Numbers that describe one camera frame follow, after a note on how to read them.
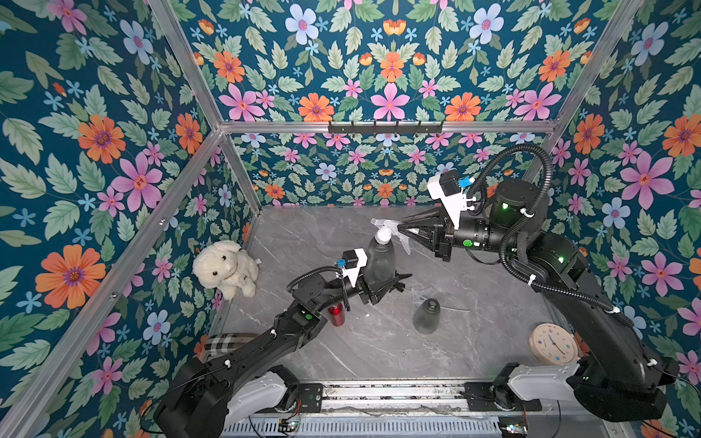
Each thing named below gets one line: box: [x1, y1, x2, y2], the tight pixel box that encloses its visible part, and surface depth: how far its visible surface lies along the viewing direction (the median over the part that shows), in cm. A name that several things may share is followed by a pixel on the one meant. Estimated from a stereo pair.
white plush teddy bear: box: [192, 239, 259, 301], surface depth 85 cm
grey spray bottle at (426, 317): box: [412, 297, 441, 335], surface depth 88 cm
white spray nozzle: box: [370, 217, 411, 255], surface depth 53 cm
